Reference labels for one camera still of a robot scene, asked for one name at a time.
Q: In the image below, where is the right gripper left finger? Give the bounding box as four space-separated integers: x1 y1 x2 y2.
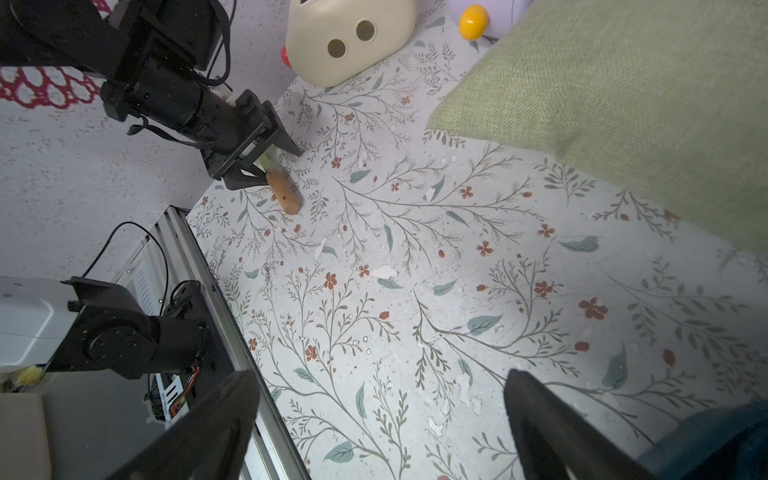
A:
109 371 260 479

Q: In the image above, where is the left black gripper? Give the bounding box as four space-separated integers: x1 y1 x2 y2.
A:
100 56 304 191

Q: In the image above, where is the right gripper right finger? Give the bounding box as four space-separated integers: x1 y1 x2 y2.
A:
505 369 653 479

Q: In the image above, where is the purple toy toaster box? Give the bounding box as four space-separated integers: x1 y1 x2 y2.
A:
448 0 533 41

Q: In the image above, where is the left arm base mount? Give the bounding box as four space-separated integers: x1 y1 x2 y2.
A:
144 280 234 425

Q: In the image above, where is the green square pillow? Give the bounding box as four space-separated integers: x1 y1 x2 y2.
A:
429 1 767 255

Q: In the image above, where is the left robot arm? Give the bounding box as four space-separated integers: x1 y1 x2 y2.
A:
1 1 301 379

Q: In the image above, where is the teal plastic storage box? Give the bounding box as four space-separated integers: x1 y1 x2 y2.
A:
637 400 767 479

